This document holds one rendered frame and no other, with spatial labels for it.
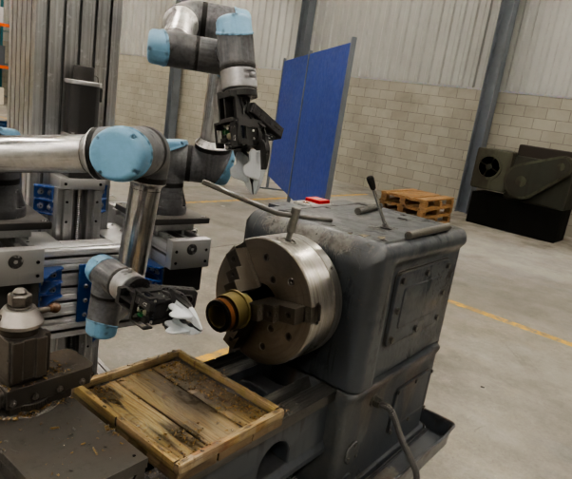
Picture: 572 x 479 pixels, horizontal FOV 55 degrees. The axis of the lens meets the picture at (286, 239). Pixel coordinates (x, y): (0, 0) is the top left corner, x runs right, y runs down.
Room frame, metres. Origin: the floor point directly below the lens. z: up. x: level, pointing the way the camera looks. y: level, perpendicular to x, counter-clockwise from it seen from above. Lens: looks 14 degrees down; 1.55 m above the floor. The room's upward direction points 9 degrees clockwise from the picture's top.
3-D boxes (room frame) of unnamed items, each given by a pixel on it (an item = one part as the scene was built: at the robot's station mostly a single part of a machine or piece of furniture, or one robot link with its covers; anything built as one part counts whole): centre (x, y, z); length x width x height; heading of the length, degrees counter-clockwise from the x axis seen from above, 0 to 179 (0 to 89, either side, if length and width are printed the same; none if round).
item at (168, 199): (1.73, 0.41, 1.21); 0.15 x 0.15 x 0.10
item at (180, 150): (1.73, 0.40, 1.33); 0.13 x 0.12 x 0.14; 102
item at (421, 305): (1.62, -0.22, 1.06); 0.59 x 0.48 x 0.39; 143
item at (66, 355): (0.88, 0.42, 0.99); 0.20 x 0.10 x 0.05; 143
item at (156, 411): (1.07, 0.18, 0.89); 0.36 x 0.30 x 0.04; 53
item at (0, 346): (0.86, 0.43, 1.07); 0.07 x 0.07 x 0.10; 53
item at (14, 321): (0.86, 0.43, 1.13); 0.08 x 0.08 x 0.03
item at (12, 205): (1.39, 0.77, 1.21); 0.15 x 0.15 x 0.10
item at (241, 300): (1.17, 0.10, 1.08); 0.09 x 0.09 x 0.09; 54
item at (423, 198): (9.21, -2.11, 0.22); 1.25 x 0.86 x 0.44; 144
